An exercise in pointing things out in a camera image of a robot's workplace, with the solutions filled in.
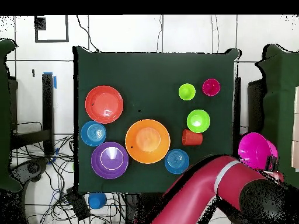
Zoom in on magenta pink plastic bowl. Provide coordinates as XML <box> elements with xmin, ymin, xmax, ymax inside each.
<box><xmin>238</xmin><ymin>132</ymin><xmax>279</xmax><ymax>171</ymax></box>

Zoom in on orange-red plastic cup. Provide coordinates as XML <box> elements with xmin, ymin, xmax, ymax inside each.
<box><xmin>182</xmin><ymin>128</ymin><xmax>204</xmax><ymax>146</ymax></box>

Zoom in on beige boxes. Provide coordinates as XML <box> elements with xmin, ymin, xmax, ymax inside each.
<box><xmin>290</xmin><ymin>86</ymin><xmax>299</xmax><ymax>173</ymax></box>

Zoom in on green cloth side table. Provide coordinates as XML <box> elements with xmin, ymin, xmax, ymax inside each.
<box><xmin>0</xmin><ymin>38</ymin><xmax>23</xmax><ymax>193</ymax></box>
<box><xmin>254</xmin><ymin>44</ymin><xmax>299</xmax><ymax>187</ymax></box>

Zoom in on black furniture panel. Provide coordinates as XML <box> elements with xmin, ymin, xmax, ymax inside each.
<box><xmin>247</xmin><ymin>79</ymin><xmax>266</xmax><ymax>135</ymax></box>
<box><xmin>8</xmin><ymin>75</ymin><xmax>19</xmax><ymax>131</ymax></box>

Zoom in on green plastic bowl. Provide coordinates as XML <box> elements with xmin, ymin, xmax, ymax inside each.
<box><xmin>186</xmin><ymin>109</ymin><xmax>211</xmax><ymax>134</ymax></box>

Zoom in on blue plastic bowl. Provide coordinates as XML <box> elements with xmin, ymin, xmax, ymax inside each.
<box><xmin>164</xmin><ymin>148</ymin><xmax>190</xmax><ymax>175</ymax></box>
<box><xmin>80</xmin><ymin>120</ymin><xmax>107</xmax><ymax>147</ymax></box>

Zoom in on crimson pink plastic cup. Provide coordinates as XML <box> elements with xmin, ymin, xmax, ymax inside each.
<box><xmin>201</xmin><ymin>78</ymin><xmax>221</xmax><ymax>97</ymax></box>

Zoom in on green plastic cup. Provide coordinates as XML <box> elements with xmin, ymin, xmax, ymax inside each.
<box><xmin>178</xmin><ymin>83</ymin><xmax>196</xmax><ymax>102</ymax></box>

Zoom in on orange plastic bowl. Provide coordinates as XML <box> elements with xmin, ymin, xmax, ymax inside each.
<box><xmin>125</xmin><ymin>118</ymin><xmax>171</xmax><ymax>165</ymax></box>

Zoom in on dark green tablecloth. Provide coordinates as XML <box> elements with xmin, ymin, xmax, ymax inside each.
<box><xmin>72</xmin><ymin>45</ymin><xmax>241</xmax><ymax>195</ymax></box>

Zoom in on purple plastic bowl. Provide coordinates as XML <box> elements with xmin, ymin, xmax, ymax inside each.
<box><xmin>91</xmin><ymin>141</ymin><xmax>130</xmax><ymax>180</ymax></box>

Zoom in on red-orange plastic bowl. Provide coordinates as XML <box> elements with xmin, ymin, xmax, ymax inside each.
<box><xmin>85</xmin><ymin>85</ymin><xmax>124</xmax><ymax>124</ymax></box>

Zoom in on blue plastic cup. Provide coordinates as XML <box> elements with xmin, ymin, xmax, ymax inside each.
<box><xmin>88</xmin><ymin>192</ymin><xmax>107</xmax><ymax>210</ymax></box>

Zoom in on black box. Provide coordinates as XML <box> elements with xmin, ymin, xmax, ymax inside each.
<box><xmin>66</xmin><ymin>187</ymin><xmax>91</xmax><ymax>221</ymax></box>

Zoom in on dark grey office chair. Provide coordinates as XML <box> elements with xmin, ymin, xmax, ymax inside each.
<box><xmin>10</xmin><ymin>157</ymin><xmax>50</xmax><ymax>187</ymax></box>

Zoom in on black post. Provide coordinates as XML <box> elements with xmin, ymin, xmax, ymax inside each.
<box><xmin>234</xmin><ymin>76</ymin><xmax>242</xmax><ymax>135</ymax></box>

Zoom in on thin black cable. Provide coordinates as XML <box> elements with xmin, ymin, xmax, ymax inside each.
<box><xmin>157</xmin><ymin>15</ymin><xmax>164</xmax><ymax>53</ymax></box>
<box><xmin>76</xmin><ymin>15</ymin><xmax>102</xmax><ymax>53</ymax></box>
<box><xmin>211</xmin><ymin>15</ymin><xmax>220</xmax><ymax>53</ymax></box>

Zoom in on tangle of cables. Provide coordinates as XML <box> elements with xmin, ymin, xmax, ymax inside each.
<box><xmin>11</xmin><ymin>121</ymin><xmax>131</xmax><ymax>224</ymax></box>

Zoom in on black frame with blue tape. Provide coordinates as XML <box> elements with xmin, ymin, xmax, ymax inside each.
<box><xmin>10</xmin><ymin>72</ymin><xmax>57</xmax><ymax>156</ymax></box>

